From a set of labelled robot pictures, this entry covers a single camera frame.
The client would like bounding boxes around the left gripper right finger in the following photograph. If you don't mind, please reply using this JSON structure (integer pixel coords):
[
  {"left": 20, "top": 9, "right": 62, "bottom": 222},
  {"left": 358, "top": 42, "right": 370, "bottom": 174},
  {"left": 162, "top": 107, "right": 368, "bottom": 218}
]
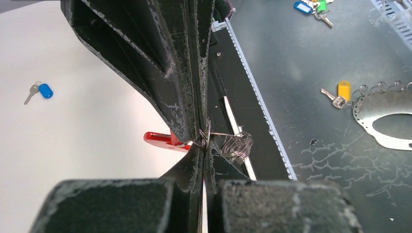
[{"left": 206, "top": 146, "right": 363, "bottom": 233}]

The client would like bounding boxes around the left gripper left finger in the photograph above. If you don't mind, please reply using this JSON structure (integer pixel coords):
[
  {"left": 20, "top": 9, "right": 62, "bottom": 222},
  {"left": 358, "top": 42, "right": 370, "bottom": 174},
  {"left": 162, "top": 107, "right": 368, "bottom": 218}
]
[{"left": 30, "top": 146, "right": 205, "bottom": 233}]

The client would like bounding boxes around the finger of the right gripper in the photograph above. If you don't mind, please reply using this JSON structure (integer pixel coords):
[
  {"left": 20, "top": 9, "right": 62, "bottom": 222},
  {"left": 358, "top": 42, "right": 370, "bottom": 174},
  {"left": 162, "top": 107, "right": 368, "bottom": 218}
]
[
  {"left": 61, "top": 0, "right": 201, "bottom": 142},
  {"left": 188, "top": 0, "right": 215, "bottom": 132}
]

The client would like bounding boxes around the red grey keyring holder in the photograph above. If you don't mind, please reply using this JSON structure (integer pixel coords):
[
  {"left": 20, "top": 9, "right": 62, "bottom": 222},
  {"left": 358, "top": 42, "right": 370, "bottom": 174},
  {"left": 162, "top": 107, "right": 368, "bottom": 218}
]
[{"left": 193, "top": 118, "right": 254, "bottom": 165}]

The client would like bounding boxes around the red tag key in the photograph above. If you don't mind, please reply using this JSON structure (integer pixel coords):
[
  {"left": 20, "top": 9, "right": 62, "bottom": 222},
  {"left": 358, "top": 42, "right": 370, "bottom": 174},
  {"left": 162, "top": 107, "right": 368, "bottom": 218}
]
[{"left": 143, "top": 131, "right": 191, "bottom": 153}]

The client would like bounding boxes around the pile of coloured tag keys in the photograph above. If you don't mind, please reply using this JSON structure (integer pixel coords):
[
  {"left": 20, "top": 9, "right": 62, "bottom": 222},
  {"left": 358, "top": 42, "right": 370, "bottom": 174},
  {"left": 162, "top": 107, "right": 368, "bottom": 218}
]
[{"left": 293, "top": 0, "right": 334, "bottom": 28}]

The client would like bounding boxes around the spare metal keyring holder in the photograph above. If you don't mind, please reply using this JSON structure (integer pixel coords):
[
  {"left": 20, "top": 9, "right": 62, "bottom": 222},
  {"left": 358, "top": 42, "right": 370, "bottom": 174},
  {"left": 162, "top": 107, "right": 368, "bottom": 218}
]
[{"left": 352, "top": 81, "right": 412, "bottom": 151}]

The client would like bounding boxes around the blue tag key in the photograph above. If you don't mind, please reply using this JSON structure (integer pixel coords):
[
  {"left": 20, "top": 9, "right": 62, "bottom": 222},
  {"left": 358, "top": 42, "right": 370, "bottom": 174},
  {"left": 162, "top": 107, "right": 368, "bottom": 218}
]
[{"left": 24, "top": 81, "right": 54, "bottom": 105}]

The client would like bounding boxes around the yellow tag key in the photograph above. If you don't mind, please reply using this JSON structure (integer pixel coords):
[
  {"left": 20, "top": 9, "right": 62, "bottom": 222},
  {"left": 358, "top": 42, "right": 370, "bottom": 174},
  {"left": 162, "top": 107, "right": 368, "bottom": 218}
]
[{"left": 320, "top": 81, "right": 352, "bottom": 109}]

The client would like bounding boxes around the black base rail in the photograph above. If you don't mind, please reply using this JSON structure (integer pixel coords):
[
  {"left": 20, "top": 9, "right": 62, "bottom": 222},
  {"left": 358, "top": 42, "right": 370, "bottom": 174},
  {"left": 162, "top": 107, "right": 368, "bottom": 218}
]
[{"left": 208, "top": 19, "right": 297, "bottom": 181}]

